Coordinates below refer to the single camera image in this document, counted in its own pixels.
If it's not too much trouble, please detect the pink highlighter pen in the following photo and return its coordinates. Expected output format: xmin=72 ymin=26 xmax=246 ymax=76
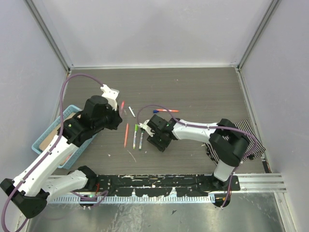
xmin=119 ymin=101 xmax=125 ymax=116

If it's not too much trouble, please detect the white marker green end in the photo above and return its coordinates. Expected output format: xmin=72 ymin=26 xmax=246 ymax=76
xmin=139 ymin=130 xmax=144 ymax=151

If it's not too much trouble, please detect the orange slim pen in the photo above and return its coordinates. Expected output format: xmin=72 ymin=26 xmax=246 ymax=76
xmin=124 ymin=123 xmax=129 ymax=148

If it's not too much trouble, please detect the white marker lime end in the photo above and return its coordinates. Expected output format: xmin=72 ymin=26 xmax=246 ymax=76
xmin=132 ymin=124 xmax=138 ymax=149

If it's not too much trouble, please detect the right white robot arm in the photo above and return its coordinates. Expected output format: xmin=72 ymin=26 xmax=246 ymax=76
xmin=139 ymin=115 xmax=250 ymax=191

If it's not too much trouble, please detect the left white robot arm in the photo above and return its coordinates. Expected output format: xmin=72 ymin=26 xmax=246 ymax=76
xmin=0 ymin=94 xmax=122 ymax=219

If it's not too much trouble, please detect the orange white marker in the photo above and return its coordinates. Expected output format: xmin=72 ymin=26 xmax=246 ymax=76
xmin=156 ymin=109 xmax=179 ymax=113

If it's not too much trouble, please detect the white marker blue end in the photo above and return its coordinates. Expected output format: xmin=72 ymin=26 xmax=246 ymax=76
xmin=128 ymin=106 xmax=136 ymax=118

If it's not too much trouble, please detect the light blue plastic basket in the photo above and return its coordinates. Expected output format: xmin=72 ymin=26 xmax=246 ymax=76
xmin=31 ymin=104 xmax=97 ymax=170

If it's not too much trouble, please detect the striped black white cloth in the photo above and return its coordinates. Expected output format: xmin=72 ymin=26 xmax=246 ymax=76
xmin=205 ymin=118 xmax=266 ymax=167

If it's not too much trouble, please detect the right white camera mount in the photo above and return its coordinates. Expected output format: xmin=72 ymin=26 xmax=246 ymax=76
xmin=138 ymin=119 xmax=155 ymax=137

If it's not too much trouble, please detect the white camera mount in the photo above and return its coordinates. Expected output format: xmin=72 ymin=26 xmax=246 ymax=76
xmin=100 ymin=84 xmax=120 ymax=111
xmin=138 ymin=119 xmax=155 ymax=137

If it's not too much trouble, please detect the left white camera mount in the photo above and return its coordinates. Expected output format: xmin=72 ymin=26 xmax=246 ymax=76
xmin=100 ymin=84 xmax=120 ymax=111

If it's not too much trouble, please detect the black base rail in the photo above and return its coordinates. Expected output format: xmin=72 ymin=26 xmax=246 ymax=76
xmin=75 ymin=174 xmax=240 ymax=197

